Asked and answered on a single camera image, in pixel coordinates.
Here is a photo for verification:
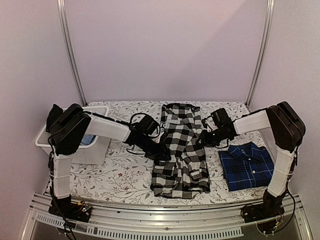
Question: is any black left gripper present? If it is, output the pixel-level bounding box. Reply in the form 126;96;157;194
138;134;171;161

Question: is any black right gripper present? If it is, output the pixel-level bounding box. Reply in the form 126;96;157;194
196;127;229;148

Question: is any black white checkered shirt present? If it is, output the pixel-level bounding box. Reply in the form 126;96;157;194
150;103;210;199

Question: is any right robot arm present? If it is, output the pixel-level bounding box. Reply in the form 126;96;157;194
198;101;306;198

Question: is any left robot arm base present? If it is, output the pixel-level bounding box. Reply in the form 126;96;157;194
48;195;92;223

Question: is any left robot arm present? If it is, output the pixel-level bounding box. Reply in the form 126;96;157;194
45;103;171;217

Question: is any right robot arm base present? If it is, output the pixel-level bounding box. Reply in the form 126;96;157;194
240;190;286;235

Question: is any folded blue plaid shirt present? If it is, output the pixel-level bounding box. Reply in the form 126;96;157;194
218;142;274;192

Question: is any floral patterned table cloth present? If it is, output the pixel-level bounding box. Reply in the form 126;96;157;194
69;101;266;207

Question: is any white plastic bin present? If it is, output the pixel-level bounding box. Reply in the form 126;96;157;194
35;103;110;165

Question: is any light blue shirt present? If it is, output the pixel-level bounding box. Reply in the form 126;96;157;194
80;134;96;146

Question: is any black cloth on bin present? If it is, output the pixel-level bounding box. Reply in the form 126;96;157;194
45;104;63;133

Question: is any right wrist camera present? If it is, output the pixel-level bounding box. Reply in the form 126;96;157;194
201;117;213;132

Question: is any right aluminium corner post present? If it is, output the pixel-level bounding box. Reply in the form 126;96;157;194
245;0;275;108

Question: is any aluminium corner post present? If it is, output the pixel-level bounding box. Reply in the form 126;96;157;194
245;0;275;108
56;0;88;106

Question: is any left aluminium corner post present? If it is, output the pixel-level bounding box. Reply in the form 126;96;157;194
56;0;88;106

